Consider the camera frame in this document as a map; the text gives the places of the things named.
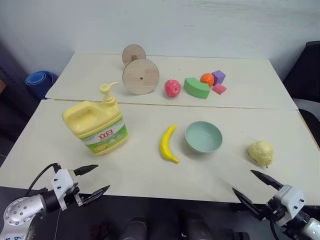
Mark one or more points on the pink foam block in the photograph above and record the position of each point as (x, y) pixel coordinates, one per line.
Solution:
(219, 89)

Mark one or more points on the yellow detergent pump bottle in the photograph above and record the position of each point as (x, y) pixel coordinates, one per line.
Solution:
(96, 125)

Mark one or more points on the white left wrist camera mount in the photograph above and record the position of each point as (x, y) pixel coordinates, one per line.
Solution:
(61, 182)

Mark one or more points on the purple foam cube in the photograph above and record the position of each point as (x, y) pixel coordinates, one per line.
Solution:
(219, 76)

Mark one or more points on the orange toy fruit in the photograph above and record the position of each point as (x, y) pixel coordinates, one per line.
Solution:
(207, 79)

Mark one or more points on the wooden spool with two discs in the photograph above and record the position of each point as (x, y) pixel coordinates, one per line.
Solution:
(141, 77)

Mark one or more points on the blue rolled yoga mat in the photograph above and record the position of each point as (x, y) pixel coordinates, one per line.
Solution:
(40, 81)

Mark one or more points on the teal bowl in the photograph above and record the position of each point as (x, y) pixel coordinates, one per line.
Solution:
(203, 137)

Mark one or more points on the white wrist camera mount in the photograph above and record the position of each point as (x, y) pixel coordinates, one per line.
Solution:
(61, 182)
(292, 197)

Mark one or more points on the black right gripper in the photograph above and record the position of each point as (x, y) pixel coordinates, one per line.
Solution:
(276, 212)

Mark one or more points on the green arch foam block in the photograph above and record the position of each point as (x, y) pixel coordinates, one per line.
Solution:
(196, 88)

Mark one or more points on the dark rounded shape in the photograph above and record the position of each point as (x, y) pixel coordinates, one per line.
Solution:
(136, 228)

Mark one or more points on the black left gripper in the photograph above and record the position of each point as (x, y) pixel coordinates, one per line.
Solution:
(72, 193)

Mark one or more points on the red toy apple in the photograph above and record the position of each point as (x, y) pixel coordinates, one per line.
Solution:
(172, 88)

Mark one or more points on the yellow toy banana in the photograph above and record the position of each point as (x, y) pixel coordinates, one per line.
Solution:
(166, 146)

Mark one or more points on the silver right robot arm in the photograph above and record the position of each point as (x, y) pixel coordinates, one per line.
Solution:
(313, 227)

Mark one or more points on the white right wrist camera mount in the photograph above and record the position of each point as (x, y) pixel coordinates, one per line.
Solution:
(292, 197)

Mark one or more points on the pale yellow toy pear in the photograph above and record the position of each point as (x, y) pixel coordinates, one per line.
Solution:
(262, 152)

